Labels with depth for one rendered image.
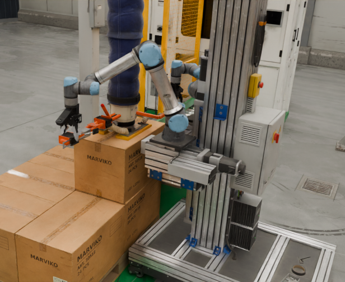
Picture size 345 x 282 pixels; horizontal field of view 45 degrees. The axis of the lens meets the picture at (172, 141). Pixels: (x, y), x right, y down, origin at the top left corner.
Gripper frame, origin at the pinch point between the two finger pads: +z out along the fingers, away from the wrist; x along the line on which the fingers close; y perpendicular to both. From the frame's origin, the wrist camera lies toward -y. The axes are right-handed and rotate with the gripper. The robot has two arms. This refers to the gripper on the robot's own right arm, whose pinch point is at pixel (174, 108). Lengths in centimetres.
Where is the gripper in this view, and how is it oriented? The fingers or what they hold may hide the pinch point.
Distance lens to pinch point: 311.4
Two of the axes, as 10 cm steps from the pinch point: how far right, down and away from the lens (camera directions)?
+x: 9.0, 2.2, -3.7
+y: -4.2, 3.1, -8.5
